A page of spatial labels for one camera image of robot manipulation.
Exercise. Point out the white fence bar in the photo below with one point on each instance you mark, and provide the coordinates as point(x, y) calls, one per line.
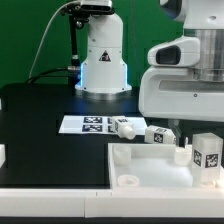
point(182, 203)
point(2, 155)

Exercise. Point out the white square table top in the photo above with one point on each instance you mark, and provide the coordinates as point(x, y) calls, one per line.
point(138, 166)

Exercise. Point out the white paper marker sheet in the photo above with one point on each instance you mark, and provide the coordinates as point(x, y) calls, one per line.
point(72, 124)

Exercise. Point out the white left fence bar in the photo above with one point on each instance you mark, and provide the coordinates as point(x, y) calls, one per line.
point(2, 155)

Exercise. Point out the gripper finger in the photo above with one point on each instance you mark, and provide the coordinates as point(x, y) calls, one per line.
point(174, 126)

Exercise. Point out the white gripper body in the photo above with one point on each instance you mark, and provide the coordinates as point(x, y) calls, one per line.
point(169, 88)

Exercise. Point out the white front fence bar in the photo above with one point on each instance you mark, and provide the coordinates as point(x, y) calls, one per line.
point(182, 203)

